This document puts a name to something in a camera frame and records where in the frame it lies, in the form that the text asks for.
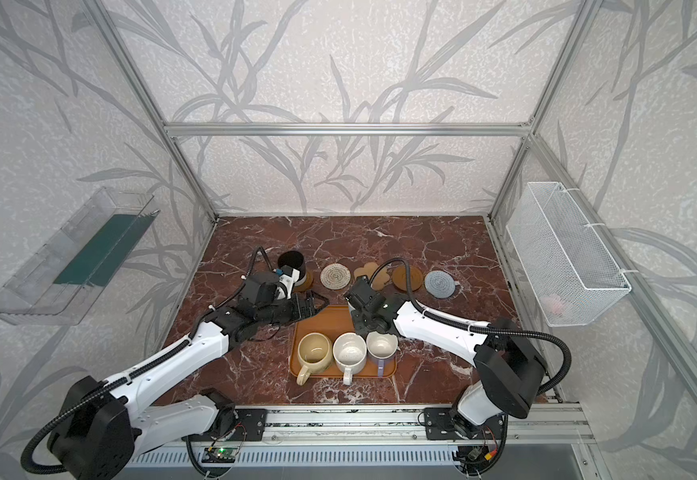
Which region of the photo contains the brown rectangular serving tray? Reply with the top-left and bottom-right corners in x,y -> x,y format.
290,306 -> 397,380

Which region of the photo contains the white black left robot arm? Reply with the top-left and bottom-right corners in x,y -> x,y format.
38,272 -> 330,479

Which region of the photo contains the clear plastic wall shelf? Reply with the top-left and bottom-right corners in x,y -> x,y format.
0,187 -> 160,326

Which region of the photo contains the brown round wooden coaster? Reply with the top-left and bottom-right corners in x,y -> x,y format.
391,265 -> 424,292

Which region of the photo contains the right circuit board with wires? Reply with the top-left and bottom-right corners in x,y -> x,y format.
453,446 -> 500,467

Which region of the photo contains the black mug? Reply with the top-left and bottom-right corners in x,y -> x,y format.
278,250 -> 306,286

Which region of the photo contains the white and purple mug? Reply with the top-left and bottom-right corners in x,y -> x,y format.
365,332 -> 398,378

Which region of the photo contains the black corrugated cable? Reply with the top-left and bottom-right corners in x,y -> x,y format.
19,245 -> 278,480
368,257 -> 573,478

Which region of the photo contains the multicolour woven rope coaster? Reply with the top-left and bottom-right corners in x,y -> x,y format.
320,263 -> 352,291

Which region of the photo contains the left black corrugated cable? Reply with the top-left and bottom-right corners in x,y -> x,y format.
19,245 -> 278,480

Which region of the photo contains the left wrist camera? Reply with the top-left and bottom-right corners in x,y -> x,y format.
274,266 -> 302,300

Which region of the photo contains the white wire mesh basket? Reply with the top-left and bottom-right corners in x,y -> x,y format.
506,182 -> 631,327

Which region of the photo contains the beige yellow mug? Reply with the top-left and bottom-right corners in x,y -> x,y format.
296,332 -> 334,386

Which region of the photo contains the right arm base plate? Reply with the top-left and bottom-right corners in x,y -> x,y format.
419,407 -> 507,441

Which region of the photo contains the right black corrugated cable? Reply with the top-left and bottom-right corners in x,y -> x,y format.
368,257 -> 573,478

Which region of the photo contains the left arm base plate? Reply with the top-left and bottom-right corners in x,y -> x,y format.
188,408 -> 268,442

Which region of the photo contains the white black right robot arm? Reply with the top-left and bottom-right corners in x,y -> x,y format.
344,276 -> 546,436

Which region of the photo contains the left green circuit board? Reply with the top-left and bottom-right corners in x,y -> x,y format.
202,447 -> 240,464

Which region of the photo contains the grey round woven coaster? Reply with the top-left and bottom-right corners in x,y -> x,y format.
424,270 -> 458,299

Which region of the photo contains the aluminium cage frame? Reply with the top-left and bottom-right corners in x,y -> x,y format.
77,0 -> 697,480

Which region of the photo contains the cork flower-shaped coaster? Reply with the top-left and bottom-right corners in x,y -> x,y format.
353,262 -> 379,283

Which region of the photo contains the pink object in basket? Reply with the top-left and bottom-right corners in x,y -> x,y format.
540,294 -> 568,317

